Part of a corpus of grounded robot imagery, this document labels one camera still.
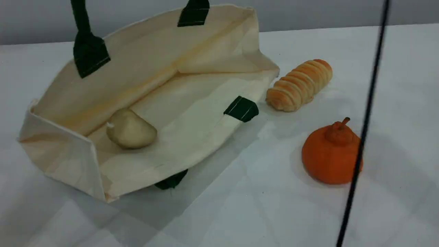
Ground white canvas handbag green handles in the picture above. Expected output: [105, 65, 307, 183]
[17, 0, 281, 203]

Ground beige egg yolk pastry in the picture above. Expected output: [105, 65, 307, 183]
[106, 108, 158, 150]

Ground golden spiral bread roll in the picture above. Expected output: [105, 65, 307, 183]
[266, 59, 333, 113]

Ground orange tangerine toy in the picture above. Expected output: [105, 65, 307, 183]
[301, 117, 363, 185]

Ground black cable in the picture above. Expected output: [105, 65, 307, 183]
[335, 0, 392, 247]

